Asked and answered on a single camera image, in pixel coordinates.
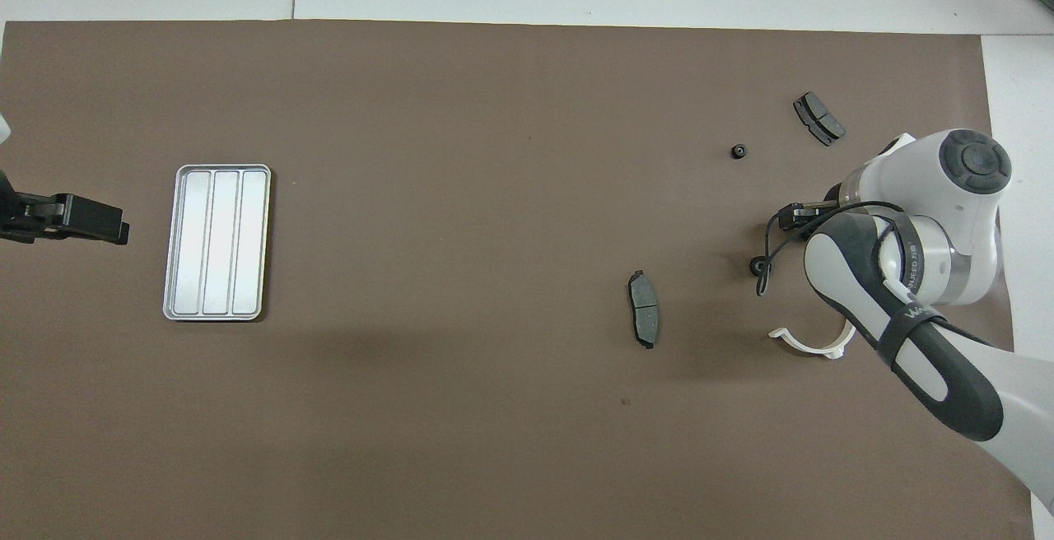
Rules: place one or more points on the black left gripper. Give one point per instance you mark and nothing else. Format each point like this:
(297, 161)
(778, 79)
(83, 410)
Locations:
(8, 211)

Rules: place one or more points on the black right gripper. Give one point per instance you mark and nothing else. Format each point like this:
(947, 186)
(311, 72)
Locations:
(835, 193)

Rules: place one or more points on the small black bearing gear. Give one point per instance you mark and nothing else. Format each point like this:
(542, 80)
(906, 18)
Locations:
(739, 151)

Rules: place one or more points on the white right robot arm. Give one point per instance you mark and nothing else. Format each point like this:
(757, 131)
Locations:
(947, 186)

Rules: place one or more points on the silver metal tray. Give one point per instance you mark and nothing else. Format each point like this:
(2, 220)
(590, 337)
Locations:
(216, 244)

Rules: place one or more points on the short dark brake pad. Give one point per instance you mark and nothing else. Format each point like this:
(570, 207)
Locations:
(819, 118)

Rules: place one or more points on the long grey brake pad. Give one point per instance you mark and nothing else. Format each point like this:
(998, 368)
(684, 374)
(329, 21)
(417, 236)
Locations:
(643, 309)

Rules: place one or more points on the brown paper mat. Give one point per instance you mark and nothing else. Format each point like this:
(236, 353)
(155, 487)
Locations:
(453, 194)

